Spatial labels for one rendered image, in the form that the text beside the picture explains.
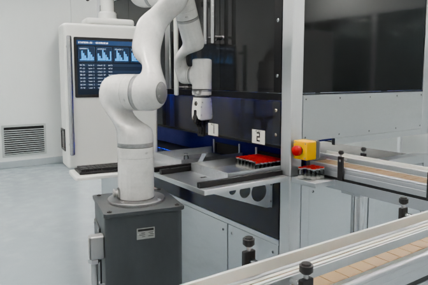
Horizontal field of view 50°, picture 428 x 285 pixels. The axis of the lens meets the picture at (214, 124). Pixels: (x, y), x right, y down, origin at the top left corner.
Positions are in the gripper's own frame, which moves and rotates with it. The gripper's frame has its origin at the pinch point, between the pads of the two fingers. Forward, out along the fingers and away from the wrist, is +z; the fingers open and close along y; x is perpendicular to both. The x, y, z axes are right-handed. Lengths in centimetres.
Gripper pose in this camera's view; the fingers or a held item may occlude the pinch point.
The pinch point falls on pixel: (201, 131)
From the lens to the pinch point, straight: 198.1
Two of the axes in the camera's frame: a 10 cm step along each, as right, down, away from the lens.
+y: 5.3, -0.8, 8.5
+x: -8.5, -0.6, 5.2
